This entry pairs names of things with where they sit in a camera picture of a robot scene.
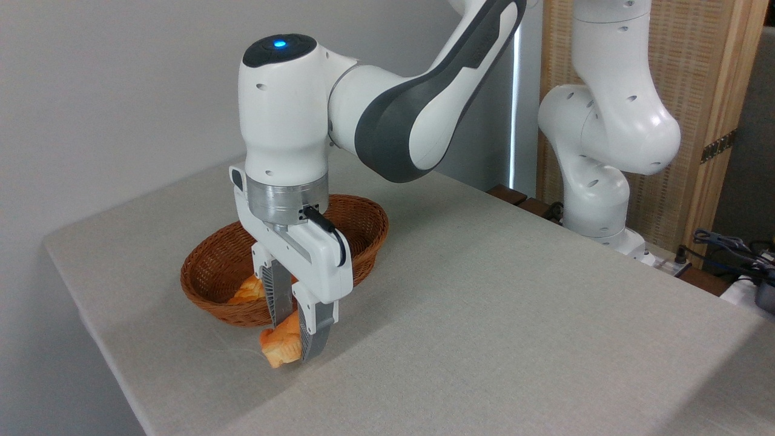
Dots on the small golden bread piece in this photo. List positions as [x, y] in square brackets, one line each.
[280, 348]

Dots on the brown oval wicker basket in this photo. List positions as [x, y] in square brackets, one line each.
[218, 266]

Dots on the dark metal screen hinge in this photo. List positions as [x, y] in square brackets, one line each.
[718, 146]

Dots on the long golden braided bread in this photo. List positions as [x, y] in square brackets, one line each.
[249, 290]

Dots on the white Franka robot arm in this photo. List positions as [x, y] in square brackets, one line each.
[284, 121]

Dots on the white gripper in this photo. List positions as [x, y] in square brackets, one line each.
[321, 266]

